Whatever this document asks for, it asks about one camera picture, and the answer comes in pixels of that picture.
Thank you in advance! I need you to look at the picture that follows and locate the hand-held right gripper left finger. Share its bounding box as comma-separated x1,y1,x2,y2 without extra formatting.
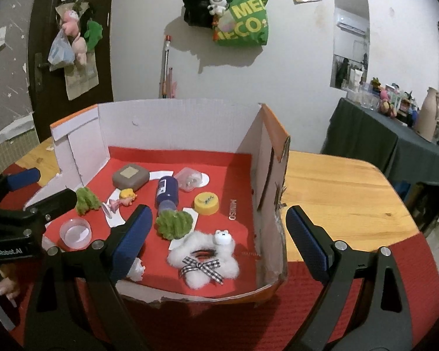
24,205,153,351

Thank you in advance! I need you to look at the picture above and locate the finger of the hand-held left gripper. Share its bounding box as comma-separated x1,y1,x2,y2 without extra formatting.
0,168,41,209
20,189,77,240

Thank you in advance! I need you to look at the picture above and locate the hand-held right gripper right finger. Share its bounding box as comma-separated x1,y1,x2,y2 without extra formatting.
285,205,414,351

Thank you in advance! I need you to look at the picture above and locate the dark green fuzzy plush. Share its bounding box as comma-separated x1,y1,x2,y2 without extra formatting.
75,186,102,216

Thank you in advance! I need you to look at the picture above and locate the clear round plastic lid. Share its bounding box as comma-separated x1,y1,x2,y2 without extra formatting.
59,218,92,251

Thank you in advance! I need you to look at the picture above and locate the blonde doll figurine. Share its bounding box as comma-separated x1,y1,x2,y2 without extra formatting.
102,187,138,222

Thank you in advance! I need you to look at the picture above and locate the light green fuzzy plush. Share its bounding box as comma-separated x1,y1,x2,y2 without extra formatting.
155,209,194,240

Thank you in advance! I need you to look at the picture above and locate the blue bottle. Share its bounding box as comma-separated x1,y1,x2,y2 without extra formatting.
155,176,179,213

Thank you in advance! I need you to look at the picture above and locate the grey square case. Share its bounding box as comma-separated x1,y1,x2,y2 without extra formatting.
112,163,149,191

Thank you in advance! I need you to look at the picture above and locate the small clear plastic box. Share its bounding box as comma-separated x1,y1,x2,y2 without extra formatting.
176,167,202,191

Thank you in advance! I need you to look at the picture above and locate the yellow round tin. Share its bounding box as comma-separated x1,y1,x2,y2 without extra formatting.
194,192,220,215

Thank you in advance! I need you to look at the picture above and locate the white fluffy bear scrunchie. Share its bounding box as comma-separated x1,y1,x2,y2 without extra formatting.
167,229,240,289

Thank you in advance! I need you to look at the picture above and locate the orange cardboard box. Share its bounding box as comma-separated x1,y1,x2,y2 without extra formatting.
24,99,291,306

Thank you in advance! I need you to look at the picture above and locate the person's left hand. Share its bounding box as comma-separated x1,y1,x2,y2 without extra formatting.
0,263,20,306

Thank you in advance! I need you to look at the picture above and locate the crumpled white paper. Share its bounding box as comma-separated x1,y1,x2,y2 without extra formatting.
126,258,147,282

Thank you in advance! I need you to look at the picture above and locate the dark brown door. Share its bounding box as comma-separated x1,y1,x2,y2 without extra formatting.
27,0,116,143

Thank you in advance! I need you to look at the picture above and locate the red knitted mat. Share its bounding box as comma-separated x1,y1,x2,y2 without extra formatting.
0,161,439,351

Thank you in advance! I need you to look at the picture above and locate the red paper liner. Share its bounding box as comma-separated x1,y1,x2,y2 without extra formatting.
46,147,258,297

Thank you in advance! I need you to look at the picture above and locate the dark green covered table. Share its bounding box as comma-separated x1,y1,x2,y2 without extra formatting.
320,97,439,235

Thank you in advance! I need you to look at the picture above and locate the pink plush toy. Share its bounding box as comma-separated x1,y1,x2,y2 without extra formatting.
71,33,88,66
60,10,78,35

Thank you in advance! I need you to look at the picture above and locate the green plush doll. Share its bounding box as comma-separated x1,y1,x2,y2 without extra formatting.
83,19,104,52

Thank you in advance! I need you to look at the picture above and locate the small pink plush figure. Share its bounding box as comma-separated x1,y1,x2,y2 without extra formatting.
378,90,396,116

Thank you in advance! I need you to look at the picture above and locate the metal pole orange grip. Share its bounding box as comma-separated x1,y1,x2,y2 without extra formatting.
160,35,172,99

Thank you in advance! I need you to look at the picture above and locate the beige vase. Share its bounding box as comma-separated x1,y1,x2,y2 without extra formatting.
413,87,439,142

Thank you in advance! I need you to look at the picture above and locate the green tote bag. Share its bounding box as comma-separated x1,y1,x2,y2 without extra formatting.
212,0,269,47

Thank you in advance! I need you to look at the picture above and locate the black bag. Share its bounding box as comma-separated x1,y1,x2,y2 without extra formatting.
182,0,224,28

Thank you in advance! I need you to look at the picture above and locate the door handle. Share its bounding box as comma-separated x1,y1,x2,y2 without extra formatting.
34,53,50,94

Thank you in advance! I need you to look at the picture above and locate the wall mirror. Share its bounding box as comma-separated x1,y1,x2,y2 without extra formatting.
330,0,371,90

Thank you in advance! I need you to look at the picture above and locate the panda plush keychain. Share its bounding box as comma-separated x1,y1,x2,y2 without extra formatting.
208,0,229,16

